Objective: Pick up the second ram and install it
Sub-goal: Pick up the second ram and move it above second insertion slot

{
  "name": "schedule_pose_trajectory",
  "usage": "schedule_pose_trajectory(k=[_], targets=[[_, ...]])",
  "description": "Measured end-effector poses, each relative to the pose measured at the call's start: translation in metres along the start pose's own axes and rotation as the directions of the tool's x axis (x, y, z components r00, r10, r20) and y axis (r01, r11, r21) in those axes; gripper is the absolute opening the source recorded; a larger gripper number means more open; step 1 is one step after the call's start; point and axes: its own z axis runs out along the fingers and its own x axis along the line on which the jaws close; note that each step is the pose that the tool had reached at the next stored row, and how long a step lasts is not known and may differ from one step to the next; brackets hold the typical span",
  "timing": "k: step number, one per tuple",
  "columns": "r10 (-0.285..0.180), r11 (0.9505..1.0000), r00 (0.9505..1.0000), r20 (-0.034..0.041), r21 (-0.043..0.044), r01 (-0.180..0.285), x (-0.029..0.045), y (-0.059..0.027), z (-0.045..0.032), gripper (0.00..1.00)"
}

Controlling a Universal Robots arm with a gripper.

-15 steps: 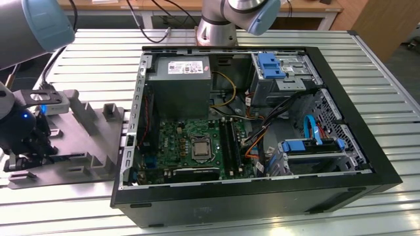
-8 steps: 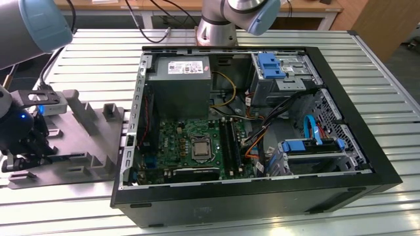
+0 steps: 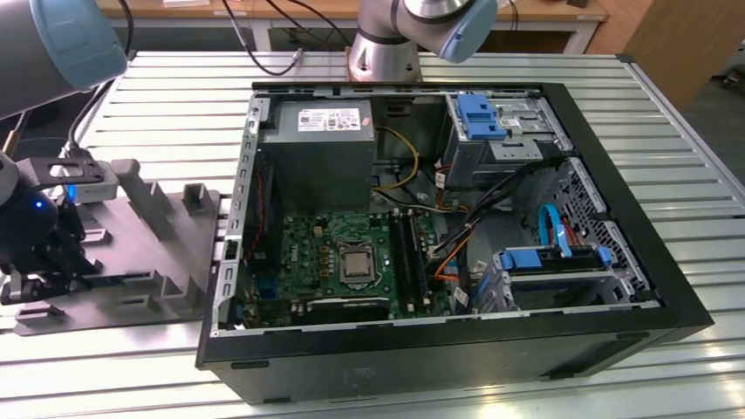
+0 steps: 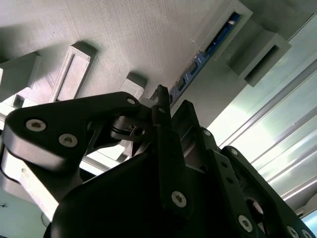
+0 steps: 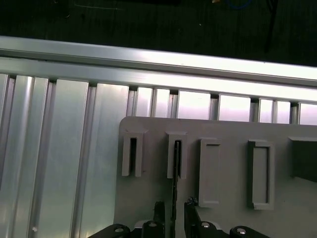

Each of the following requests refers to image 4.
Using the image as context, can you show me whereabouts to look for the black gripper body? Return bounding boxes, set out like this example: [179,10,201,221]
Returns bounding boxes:
[43,150,241,238]

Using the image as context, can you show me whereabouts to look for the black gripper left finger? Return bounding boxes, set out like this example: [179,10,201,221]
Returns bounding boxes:
[4,84,195,220]

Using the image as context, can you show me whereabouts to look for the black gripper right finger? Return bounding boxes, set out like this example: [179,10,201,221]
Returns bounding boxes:
[170,99,317,238]

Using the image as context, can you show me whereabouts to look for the blue RAM stick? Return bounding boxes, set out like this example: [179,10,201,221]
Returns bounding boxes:
[169,11,243,105]

